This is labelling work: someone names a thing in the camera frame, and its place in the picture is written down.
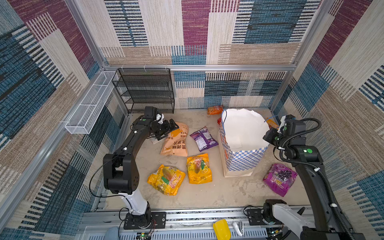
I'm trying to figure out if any orange sweet potato snack bag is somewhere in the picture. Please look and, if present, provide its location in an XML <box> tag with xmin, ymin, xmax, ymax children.
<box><xmin>161</xmin><ymin>122</ymin><xmax>189</xmax><ymax>157</ymax></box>

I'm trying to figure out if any blue checkered paper bag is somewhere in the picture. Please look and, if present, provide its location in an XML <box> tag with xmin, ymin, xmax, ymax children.
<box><xmin>219</xmin><ymin>109</ymin><xmax>270</xmax><ymax>178</ymax></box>

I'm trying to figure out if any yellow mango candy bag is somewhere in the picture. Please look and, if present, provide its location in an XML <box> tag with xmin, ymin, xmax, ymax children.
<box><xmin>147</xmin><ymin>165</ymin><xmax>186</xmax><ymax>196</ymax></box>
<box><xmin>266</xmin><ymin>118</ymin><xmax>280</xmax><ymax>130</ymax></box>
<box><xmin>187</xmin><ymin>154</ymin><xmax>213</xmax><ymax>185</ymax></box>

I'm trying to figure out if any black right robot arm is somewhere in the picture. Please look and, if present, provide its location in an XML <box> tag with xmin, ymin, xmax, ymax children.
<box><xmin>262</xmin><ymin>115</ymin><xmax>365</xmax><ymax>240</ymax></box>

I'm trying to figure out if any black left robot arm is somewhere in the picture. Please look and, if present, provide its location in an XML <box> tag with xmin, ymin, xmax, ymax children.
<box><xmin>102</xmin><ymin>107</ymin><xmax>179</xmax><ymax>216</ymax></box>

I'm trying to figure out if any purple grape candy bag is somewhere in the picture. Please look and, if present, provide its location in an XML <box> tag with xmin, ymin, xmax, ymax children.
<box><xmin>263</xmin><ymin>164</ymin><xmax>298</xmax><ymax>197</ymax></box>

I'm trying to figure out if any blue magazine booklet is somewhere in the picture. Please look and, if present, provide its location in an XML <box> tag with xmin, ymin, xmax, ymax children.
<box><xmin>150</xmin><ymin>137</ymin><xmax>162</xmax><ymax>144</ymax></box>

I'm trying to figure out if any purple snack packet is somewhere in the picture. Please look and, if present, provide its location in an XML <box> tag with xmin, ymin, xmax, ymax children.
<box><xmin>190</xmin><ymin>127</ymin><xmax>219</xmax><ymax>152</ymax></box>

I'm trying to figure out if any small orange chip packet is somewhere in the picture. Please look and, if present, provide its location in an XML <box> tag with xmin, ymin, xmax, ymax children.
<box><xmin>207</xmin><ymin>106</ymin><xmax>224</xmax><ymax>115</ymax></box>

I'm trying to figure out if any white plastic clip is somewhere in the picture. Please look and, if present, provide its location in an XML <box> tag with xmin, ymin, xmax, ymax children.
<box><xmin>232</xmin><ymin>221</ymin><xmax>245</xmax><ymax>237</ymax></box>

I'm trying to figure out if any yellow plastic scoop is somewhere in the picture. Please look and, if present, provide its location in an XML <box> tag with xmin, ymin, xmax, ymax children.
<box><xmin>213</xmin><ymin>219</ymin><xmax>231</xmax><ymax>240</ymax></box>

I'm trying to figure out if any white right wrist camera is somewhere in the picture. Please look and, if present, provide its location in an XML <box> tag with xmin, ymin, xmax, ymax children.
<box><xmin>278</xmin><ymin>115</ymin><xmax>296</xmax><ymax>134</ymax></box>

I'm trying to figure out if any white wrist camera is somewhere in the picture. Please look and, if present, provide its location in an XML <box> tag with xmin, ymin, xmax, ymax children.
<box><xmin>278</xmin><ymin>115</ymin><xmax>296</xmax><ymax>134</ymax></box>
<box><xmin>156</xmin><ymin>114</ymin><xmax>165</xmax><ymax>125</ymax></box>

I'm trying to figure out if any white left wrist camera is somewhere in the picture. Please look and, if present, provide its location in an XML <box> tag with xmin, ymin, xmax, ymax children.
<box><xmin>156</xmin><ymin>114</ymin><xmax>165</xmax><ymax>125</ymax></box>

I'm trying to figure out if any black wire shelf rack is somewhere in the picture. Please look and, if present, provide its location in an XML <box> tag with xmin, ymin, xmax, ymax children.
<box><xmin>112</xmin><ymin>68</ymin><xmax>175</xmax><ymax>114</ymax></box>

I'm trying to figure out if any white wire mesh basket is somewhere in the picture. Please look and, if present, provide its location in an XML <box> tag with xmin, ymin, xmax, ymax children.
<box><xmin>65</xmin><ymin>71</ymin><xmax>115</xmax><ymax>135</ymax></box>

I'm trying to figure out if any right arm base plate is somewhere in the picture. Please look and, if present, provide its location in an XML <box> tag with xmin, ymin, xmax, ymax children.
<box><xmin>246</xmin><ymin>209</ymin><xmax>268</xmax><ymax>226</ymax></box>

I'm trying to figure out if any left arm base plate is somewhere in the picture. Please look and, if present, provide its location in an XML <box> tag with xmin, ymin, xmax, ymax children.
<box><xmin>123</xmin><ymin>212</ymin><xmax>167</xmax><ymax>230</ymax></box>

